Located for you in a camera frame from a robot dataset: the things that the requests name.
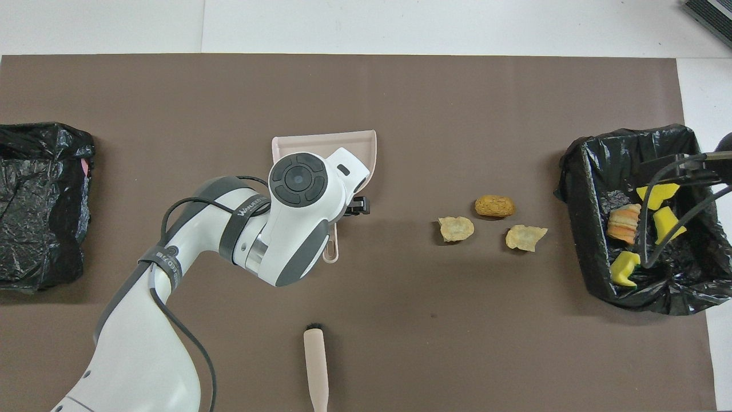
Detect small yellow sponge piece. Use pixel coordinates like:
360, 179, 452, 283
653, 206, 687, 246

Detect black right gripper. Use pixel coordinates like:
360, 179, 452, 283
658, 163, 727, 187

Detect dark ribbed device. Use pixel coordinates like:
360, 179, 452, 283
681, 0, 732, 50

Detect pale crumpled cracker piece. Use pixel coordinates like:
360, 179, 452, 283
506, 224, 548, 253
438, 216, 475, 243

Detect pink hand brush black bristles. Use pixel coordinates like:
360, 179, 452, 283
303, 323, 330, 412

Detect large yellow sponge piece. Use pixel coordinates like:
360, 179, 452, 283
636, 182, 681, 211

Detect green and yellow sponge piece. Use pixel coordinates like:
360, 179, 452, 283
610, 251, 642, 287

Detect bin covered by black bag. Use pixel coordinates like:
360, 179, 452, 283
0, 122, 96, 293

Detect pink plastic dustpan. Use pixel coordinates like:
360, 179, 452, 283
271, 130, 378, 264

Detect brown paper table mat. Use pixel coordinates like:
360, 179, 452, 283
0, 54, 719, 412

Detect open bin with black liner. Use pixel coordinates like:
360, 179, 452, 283
554, 123, 732, 316

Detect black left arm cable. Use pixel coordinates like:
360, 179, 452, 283
148, 175, 270, 412

